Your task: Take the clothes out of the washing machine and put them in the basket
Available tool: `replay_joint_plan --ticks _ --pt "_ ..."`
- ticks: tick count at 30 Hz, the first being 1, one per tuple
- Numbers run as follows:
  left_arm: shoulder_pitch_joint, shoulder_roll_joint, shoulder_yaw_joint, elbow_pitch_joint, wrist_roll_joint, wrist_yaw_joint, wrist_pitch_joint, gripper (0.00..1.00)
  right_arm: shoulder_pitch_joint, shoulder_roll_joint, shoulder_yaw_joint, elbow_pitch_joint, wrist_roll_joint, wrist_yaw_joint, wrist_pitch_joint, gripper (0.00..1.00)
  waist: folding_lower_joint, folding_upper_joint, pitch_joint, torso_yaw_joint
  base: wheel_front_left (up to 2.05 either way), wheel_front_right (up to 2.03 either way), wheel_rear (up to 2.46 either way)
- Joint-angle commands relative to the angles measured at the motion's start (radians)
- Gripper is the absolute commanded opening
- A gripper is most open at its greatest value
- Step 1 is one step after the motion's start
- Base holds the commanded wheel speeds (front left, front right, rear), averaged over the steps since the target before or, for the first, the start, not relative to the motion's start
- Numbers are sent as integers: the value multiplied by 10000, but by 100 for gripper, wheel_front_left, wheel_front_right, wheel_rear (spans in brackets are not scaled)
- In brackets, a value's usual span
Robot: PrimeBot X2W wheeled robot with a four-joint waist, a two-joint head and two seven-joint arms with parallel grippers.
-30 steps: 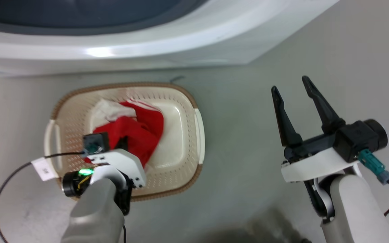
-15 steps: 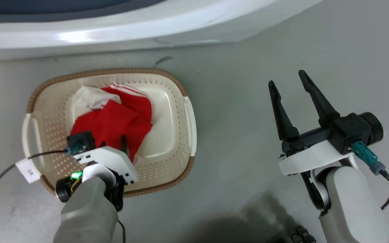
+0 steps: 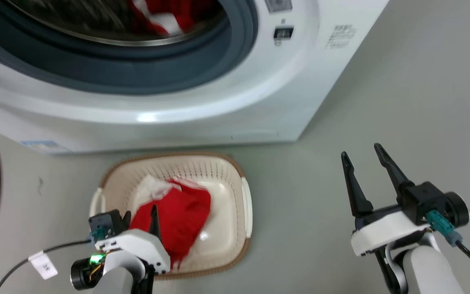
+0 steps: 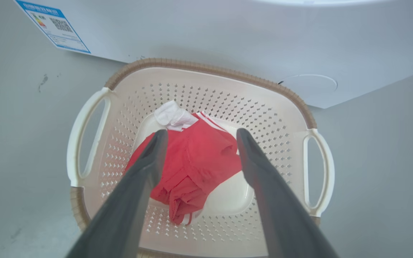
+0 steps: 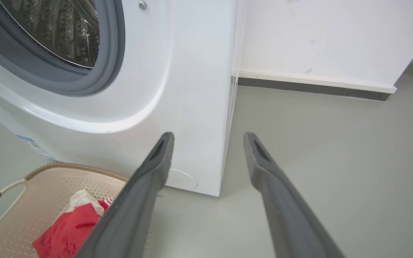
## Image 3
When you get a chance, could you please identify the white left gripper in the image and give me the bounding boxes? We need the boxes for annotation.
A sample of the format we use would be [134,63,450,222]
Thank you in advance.
[95,205,171,275]

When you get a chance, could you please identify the teal right cable connector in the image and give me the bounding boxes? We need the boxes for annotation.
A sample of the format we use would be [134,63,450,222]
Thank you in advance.
[426,210,463,247]

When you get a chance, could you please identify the grey rubber door gasket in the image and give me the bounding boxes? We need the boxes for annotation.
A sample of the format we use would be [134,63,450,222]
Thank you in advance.
[0,0,259,96]

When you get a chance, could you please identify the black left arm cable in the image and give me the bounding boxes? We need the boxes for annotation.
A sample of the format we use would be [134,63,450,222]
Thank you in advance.
[0,240,93,294]

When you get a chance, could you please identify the red and white garment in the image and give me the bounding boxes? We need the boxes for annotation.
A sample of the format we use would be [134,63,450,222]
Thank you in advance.
[129,175,212,269]

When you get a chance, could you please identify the red and white clothes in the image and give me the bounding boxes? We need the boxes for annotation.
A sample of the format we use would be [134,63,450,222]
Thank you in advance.
[128,0,219,36]

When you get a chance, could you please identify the white front-load washing machine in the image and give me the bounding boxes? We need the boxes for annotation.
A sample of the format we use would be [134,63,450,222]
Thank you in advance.
[0,0,390,155]

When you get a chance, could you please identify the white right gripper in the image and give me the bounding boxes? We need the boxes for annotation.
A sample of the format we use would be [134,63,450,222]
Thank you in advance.
[341,143,432,257]

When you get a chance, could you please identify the cream plastic laundry basket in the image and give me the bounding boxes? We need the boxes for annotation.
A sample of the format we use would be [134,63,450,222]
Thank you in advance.
[89,152,253,280]

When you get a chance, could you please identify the teal cable connector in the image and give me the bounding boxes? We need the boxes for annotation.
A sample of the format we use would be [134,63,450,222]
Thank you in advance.
[90,226,109,242]
[426,210,463,247]

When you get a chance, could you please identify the teal left cable connector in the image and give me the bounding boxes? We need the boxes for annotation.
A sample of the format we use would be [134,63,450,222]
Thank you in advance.
[90,226,109,242]

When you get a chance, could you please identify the white paper cable tag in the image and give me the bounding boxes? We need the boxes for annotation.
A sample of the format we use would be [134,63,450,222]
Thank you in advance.
[28,251,58,280]

